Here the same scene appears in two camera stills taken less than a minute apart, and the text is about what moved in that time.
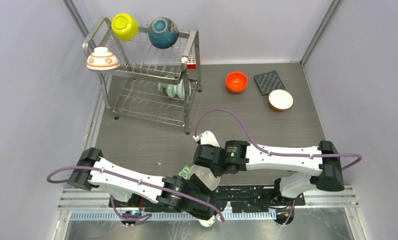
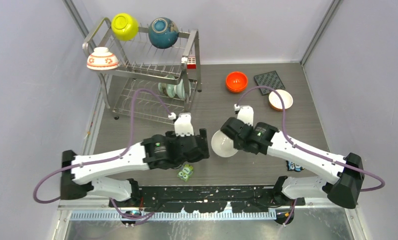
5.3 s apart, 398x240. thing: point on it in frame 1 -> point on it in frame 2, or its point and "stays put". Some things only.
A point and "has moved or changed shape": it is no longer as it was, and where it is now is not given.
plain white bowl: [206, 175] has moved or changed shape
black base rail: [269, 196] stays put
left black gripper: [194, 181] -> [172, 136]
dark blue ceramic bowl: [163, 32] stays put
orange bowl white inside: [280, 100] stays put
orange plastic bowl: [236, 88] stays put
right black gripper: [216, 172] -> [236, 144]
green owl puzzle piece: [185, 173] stays put
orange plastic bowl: [236, 82] stays put
